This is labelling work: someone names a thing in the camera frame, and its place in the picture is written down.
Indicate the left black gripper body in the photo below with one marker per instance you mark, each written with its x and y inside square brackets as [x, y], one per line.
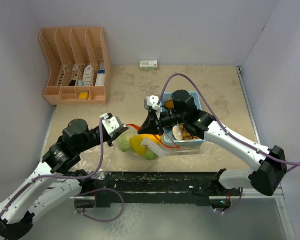
[94, 139]

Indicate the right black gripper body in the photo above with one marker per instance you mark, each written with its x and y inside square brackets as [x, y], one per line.
[171, 118]

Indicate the green cabbage front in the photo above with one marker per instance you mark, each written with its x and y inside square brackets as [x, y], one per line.
[124, 142]

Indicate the green cabbage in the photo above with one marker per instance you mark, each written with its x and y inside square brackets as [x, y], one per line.
[150, 155]
[124, 142]

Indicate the yellow starfruit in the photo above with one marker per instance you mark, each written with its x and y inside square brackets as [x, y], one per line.
[136, 143]

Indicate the clear orange zip bag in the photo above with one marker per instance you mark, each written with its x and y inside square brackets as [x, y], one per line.
[162, 150]

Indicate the green cabbage back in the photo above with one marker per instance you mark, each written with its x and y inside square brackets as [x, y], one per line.
[150, 155]

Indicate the orange fruit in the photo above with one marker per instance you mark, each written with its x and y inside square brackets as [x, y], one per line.
[156, 138]

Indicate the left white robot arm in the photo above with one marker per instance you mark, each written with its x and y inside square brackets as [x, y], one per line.
[52, 182]

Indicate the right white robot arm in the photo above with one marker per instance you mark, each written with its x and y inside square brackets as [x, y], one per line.
[266, 166]

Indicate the brown kiwi fruit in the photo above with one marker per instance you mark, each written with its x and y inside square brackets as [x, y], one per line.
[169, 104]

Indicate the blue plastic basket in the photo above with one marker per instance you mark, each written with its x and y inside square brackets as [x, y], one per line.
[168, 131]

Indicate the beige mushroom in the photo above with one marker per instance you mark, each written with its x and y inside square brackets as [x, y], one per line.
[177, 133]

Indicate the brown longan bunch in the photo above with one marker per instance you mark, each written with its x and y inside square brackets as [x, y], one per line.
[186, 135]

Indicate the yellow block in organizer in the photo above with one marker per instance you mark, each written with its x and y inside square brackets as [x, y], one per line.
[84, 96]

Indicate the white blue box in organizer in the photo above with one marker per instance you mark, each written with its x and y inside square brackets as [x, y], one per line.
[101, 76]

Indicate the white tube in organizer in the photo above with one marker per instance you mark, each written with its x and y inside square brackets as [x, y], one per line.
[87, 76]

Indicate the green white small box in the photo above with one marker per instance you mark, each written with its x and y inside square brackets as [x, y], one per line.
[148, 65]

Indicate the pink desk organizer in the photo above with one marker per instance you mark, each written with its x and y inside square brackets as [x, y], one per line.
[68, 50]

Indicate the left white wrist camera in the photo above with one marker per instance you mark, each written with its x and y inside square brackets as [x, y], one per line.
[112, 124]

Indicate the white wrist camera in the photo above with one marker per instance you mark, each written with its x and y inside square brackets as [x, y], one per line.
[112, 124]
[152, 103]

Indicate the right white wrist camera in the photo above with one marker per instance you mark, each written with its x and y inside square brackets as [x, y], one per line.
[152, 103]

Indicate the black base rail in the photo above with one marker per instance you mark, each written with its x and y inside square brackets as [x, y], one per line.
[196, 188]

